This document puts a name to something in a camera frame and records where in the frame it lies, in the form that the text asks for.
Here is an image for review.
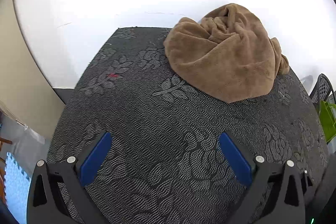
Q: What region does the black mesh chair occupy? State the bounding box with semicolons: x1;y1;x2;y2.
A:
309;73;335;110

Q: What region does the green paper bag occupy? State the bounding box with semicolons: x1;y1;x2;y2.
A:
319;101;336;143

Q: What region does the blue foam floor mat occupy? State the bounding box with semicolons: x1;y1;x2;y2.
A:
5;152;31;224

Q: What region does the black patterned table cloth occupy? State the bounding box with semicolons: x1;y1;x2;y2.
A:
47;28;328;223

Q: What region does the brown fleece garment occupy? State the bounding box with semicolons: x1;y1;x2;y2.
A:
163;3;289;103

